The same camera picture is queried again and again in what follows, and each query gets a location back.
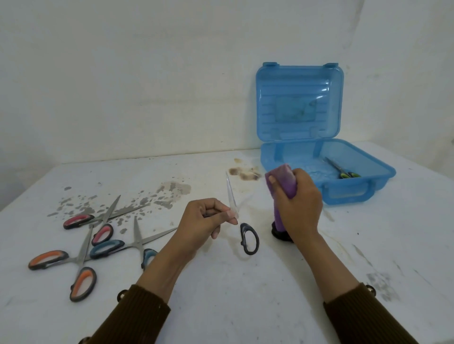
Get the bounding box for blue handled scissors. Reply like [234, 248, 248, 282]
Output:
[89, 216, 178, 270]

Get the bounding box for person's right forearm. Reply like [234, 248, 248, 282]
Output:
[294, 232, 420, 344]

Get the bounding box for person's right hand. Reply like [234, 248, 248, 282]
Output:
[268, 168, 323, 245]

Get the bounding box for purple tube with black cap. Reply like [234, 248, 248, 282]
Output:
[265, 164, 299, 244]

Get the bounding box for person's left forearm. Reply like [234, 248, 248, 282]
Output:
[80, 244, 200, 344]

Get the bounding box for blue plastic carry case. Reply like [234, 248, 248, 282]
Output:
[255, 62, 397, 206]

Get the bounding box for green handled scissors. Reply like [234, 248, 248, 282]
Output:
[324, 157, 362, 179]

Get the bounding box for person's left hand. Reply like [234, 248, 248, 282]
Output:
[172, 198, 239, 263]

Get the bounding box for black handled scissors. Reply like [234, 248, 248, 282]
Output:
[203, 172, 260, 256]

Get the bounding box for pink handled scissors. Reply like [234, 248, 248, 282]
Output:
[63, 195, 143, 247]

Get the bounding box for orange handled scissors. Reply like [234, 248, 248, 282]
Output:
[28, 226, 97, 303]

